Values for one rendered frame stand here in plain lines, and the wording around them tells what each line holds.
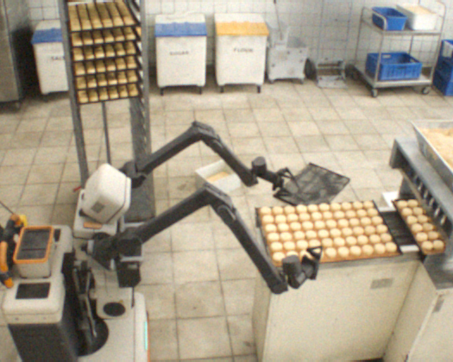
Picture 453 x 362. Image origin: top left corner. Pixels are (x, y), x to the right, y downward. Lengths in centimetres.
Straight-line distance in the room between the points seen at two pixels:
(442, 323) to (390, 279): 34
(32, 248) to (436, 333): 191
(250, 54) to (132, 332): 355
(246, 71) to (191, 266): 273
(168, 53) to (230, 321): 314
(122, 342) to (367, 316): 123
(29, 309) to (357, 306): 149
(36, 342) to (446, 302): 184
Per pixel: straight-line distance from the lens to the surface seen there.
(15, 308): 219
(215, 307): 313
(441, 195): 223
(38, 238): 232
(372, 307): 253
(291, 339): 256
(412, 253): 236
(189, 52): 534
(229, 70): 548
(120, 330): 269
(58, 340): 232
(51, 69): 550
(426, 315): 241
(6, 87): 540
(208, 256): 344
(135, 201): 370
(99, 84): 309
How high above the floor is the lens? 237
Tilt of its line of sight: 35 degrees down
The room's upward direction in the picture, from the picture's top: 2 degrees clockwise
